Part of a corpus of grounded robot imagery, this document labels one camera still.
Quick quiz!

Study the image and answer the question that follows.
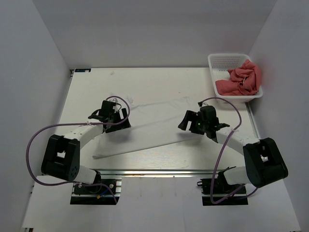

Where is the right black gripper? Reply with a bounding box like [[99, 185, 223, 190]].
[[179, 110, 209, 135]]

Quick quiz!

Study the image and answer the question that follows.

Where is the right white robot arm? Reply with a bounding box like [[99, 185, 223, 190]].
[[178, 106, 288, 193]]

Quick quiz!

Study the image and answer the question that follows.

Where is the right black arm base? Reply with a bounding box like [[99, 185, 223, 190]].
[[197, 167, 248, 206]]

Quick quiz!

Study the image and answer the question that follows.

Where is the white plastic basket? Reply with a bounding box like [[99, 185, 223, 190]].
[[208, 53, 263, 103]]

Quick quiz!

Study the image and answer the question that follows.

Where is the pink t shirt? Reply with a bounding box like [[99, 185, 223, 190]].
[[215, 59, 262, 96]]

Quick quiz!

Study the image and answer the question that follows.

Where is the blue table label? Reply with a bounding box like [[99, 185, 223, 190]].
[[74, 68, 91, 73]]

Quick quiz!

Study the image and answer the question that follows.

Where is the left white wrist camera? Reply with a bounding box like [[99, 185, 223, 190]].
[[110, 98, 122, 112]]

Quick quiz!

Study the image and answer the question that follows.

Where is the white t shirt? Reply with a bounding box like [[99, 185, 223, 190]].
[[92, 97, 202, 159]]

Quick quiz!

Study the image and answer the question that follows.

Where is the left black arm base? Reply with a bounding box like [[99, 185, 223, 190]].
[[70, 171, 122, 205]]

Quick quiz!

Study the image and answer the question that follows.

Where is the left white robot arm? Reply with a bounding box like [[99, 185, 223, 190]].
[[41, 98, 131, 193]]

